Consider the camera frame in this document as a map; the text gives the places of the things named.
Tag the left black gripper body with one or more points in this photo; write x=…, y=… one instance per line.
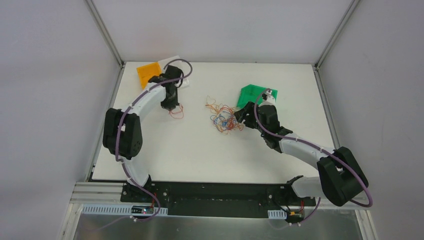
x=170, y=100

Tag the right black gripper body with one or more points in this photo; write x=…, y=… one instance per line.
x=246, y=116

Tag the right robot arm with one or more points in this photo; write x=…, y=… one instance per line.
x=340, y=178

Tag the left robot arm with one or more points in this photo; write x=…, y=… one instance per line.
x=122, y=132

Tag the green plastic bin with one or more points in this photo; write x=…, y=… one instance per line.
x=250, y=93

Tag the orange plastic bin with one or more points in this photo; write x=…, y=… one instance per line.
x=146, y=72

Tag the white plastic bin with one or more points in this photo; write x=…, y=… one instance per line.
x=184, y=83

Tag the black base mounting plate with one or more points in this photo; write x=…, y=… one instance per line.
x=205, y=199

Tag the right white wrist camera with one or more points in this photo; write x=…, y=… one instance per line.
x=268, y=98

